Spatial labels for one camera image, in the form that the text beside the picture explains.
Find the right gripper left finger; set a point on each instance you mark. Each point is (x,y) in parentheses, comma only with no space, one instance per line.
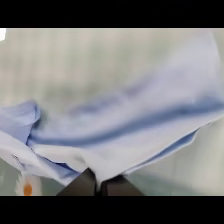
(81,187)

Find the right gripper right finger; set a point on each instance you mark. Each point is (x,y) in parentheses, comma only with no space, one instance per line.
(120,188)

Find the light blue shirt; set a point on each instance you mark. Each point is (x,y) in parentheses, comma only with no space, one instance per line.
(133,120)

